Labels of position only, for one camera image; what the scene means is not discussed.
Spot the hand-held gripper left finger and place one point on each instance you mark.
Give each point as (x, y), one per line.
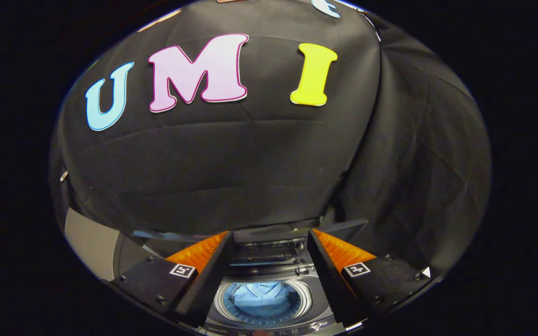
(210, 280)

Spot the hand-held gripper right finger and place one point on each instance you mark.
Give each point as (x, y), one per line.
(329, 280)

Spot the light blue polo shirt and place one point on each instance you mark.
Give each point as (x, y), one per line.
(264, 298)

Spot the silver clip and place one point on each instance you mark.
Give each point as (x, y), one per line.
(64, 176)

